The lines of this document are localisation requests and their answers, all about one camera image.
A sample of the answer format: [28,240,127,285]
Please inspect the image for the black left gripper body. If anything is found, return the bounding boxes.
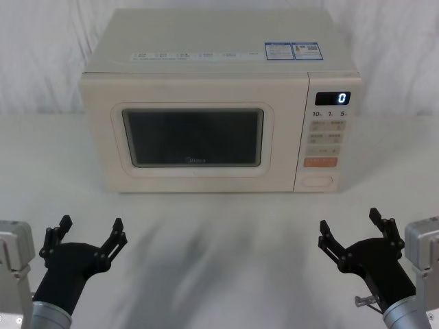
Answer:
[32,241,104,315]

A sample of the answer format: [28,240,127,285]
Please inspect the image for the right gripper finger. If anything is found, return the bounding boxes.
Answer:
[318,219,354,275]
[368,207,406,263]

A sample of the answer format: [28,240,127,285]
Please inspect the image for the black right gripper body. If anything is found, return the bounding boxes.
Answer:
[344,237,418,310]

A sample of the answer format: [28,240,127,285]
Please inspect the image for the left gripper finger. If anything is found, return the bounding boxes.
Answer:
[38,215,73,268]
[93,217,128,273]

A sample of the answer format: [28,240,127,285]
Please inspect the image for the oven control panel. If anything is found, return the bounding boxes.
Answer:
[293,73,364,193]

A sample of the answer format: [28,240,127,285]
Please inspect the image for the white table cloth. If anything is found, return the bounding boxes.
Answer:
[0,112,439,329]

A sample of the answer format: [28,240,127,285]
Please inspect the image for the cream microwave oven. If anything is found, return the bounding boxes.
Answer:
[78,8,364,195]

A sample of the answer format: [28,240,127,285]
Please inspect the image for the white curtain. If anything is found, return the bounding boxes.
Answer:
[0,0,439,118]

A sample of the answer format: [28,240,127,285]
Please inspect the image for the thin cable with silver plug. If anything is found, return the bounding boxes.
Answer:
[354,295,386,315]

